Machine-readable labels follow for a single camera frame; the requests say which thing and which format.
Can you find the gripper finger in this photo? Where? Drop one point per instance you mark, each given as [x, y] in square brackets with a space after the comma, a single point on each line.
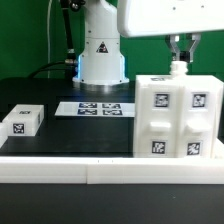
[172, 43]
[193, 42]

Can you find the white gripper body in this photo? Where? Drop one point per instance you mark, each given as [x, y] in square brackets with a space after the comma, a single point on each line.
[139, 18]

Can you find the white door panel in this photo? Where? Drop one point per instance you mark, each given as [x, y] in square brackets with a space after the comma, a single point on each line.
[155, 121]
[197, 120]

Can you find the white cabinet body box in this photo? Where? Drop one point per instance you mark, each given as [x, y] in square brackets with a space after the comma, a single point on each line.
[179, 75]

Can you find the small white cabinet top box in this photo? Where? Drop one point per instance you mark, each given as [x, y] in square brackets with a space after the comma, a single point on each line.
[24, 120]

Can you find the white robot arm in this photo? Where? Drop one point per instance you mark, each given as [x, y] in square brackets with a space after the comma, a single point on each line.
[101, 65]

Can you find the white marker base sheet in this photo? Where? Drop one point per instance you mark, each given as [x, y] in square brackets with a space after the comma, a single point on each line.
[95, 109]

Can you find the white U-shaped fence frame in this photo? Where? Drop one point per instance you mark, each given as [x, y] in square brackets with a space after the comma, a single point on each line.
[111, 170]

